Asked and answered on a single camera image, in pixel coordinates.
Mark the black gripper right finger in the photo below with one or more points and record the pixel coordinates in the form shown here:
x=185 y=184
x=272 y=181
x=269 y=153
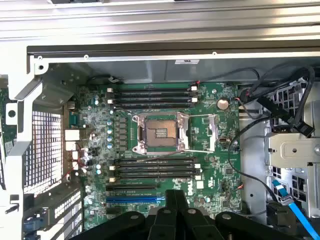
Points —
x=192 y=225

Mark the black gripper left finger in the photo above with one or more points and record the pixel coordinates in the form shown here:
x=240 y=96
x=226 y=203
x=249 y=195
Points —
x=165 y=225

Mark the black RAM slot white latches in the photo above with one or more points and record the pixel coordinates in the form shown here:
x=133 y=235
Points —
x=150 y=89
x=155 y=166
x=150 y=100
x=155 y=177

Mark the blue expansion slot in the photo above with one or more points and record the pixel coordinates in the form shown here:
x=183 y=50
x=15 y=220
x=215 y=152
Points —
x=132 y=199

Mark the long black expansion slot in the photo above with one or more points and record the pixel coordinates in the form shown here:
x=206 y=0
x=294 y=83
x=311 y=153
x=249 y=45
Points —
x=132 y=187

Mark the short black expansion slot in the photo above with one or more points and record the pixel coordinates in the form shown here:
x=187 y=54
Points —
x=113 y=210

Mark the green motherboard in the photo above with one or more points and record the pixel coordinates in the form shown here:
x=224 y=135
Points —
x=215 y=175

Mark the black plastic shroud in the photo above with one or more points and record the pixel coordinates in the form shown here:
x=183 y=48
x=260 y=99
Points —
x=280 y=217

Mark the silver socket cover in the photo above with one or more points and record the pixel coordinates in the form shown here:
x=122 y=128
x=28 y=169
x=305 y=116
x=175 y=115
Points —
x=212 y=132

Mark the silver CPU socket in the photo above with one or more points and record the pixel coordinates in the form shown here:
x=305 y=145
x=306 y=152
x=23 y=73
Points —
x=157 y=130

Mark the round coin battery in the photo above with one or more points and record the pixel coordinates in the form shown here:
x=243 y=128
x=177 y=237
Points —
x=222 y=103

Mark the silver metal disk bay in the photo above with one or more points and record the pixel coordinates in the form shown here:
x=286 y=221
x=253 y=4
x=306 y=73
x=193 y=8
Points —
x=295 y=150

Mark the open PC case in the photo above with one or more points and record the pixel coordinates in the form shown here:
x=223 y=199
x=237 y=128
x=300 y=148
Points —
x=50 y=85

